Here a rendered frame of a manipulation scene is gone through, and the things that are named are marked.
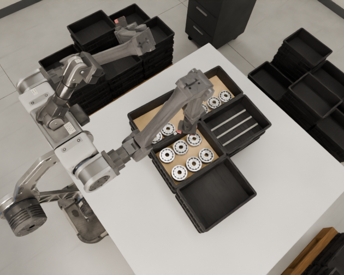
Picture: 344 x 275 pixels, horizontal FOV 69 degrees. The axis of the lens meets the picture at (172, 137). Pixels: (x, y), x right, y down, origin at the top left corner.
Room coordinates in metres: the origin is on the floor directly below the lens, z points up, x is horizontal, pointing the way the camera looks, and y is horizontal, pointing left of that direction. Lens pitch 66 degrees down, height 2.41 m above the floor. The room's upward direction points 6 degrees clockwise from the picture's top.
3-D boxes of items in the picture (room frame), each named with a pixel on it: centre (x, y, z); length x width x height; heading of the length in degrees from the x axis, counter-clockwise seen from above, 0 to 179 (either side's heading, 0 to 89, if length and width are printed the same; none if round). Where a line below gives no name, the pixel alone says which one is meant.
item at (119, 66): (1.60, 0.61, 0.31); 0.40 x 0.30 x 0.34; 135
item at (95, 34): (1.88, 0.89, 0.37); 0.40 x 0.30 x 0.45; 135
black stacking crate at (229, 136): (0.82, -0.42, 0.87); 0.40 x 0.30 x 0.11; 129
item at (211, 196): (0.33, -0.31, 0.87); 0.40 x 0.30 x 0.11; 129
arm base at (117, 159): (0.30, 0.21, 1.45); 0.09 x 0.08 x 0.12; 45
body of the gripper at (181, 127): (0.63, -0.08, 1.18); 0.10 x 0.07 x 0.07; 83
